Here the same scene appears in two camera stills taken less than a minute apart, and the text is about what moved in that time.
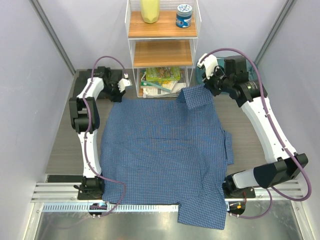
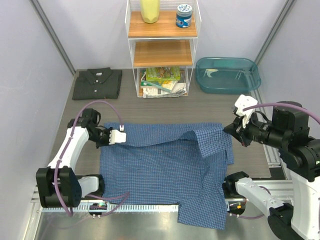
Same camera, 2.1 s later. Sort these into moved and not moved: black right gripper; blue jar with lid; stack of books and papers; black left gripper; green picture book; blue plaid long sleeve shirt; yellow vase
Moved: blue plaid long sleeve shirt; black right gripper; black left gripper
Not moved: green picture book; blue jar with lid; yellow vase; stack of books and papers
